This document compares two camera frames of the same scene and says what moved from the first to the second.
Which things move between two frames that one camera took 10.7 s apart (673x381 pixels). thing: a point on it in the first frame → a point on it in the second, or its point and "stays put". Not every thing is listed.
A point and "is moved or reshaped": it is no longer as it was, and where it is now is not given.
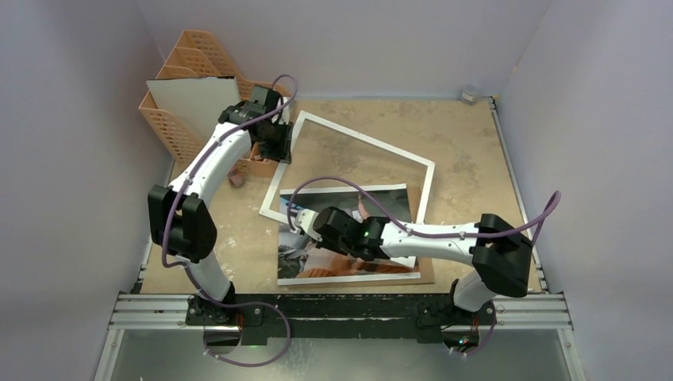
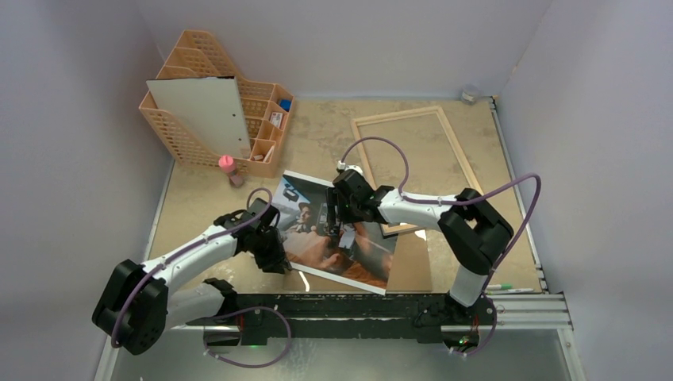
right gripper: [320, 226] → [332, 211]
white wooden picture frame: [373, 141] → [388, 226]
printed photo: [302, 259] is moved or reshaped
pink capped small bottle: [234, 178] stays put
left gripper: [281, 153] → [277, 260]
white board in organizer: [198, 103] stays put
